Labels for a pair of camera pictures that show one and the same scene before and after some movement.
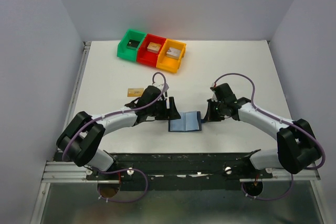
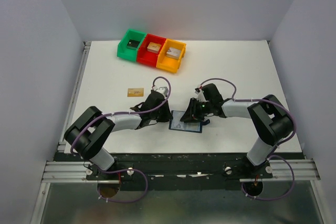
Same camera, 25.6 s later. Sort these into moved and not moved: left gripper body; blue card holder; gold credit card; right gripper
Moved: right gripper
Not moved: gold credit card; blue card holder; left gripper body
